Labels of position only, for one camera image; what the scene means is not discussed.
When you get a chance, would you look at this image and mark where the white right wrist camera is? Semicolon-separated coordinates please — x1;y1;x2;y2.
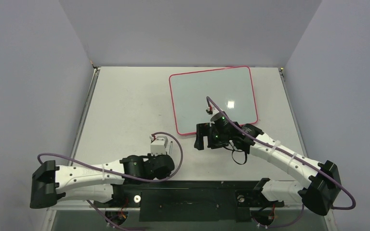
206;107;220;116

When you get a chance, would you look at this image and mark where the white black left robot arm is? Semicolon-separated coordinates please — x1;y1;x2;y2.
29;154;175;209

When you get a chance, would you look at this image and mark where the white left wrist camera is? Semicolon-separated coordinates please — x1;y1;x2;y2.
150;135;168;156

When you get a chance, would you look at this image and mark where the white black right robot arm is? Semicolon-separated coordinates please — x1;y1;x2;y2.
194;114;341;216

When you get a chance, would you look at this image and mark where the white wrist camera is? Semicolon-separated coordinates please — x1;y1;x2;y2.
206;107;220;116
150;135;168;156

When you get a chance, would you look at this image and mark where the pink framed whiteboard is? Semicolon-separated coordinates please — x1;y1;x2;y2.
169;66;258;136

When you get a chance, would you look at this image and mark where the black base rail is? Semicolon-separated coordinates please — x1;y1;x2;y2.
94;180;285;222

